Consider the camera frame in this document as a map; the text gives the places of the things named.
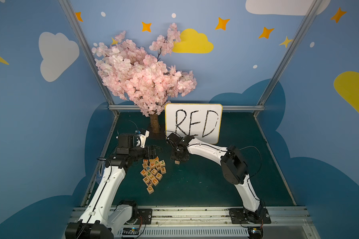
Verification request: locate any wooden block letter X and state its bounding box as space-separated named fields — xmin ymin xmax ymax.
xmin=146 ymin=180 xmax=153 ymax=187

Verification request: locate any wooden block letter D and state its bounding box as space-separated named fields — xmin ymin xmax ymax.
xmin=147 ymin=186 xmax=154 ymax=194

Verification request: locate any whiteboard with RED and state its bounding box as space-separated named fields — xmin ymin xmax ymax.
xmin=165 ymin=103 xmax=223 ymax=144

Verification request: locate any green circuit board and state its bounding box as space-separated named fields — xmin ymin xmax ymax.
xmin=121 ymin=228 xmax=142 ymax=239

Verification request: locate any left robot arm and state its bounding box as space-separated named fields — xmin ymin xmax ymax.
xmin=65 ymin=129 xmax=161 ymax=239

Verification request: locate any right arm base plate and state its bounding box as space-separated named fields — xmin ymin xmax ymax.
xmin=229 ymin=208 xmax=272 ymax=224

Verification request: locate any pink cherry blossom tree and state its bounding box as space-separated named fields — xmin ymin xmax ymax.
xmin=91 ymin=23 xmax=197 ymax=134

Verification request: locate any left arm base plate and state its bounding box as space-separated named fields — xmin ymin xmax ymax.
xmin=131 ymin=208 xmax=152 ymax=225

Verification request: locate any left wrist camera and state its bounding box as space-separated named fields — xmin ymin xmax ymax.
xmin=136 ymin=129 xmax=150 ymax=148

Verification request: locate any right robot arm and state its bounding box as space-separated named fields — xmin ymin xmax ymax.
xmin=166 ymin=132 xmax=271 ymax=224

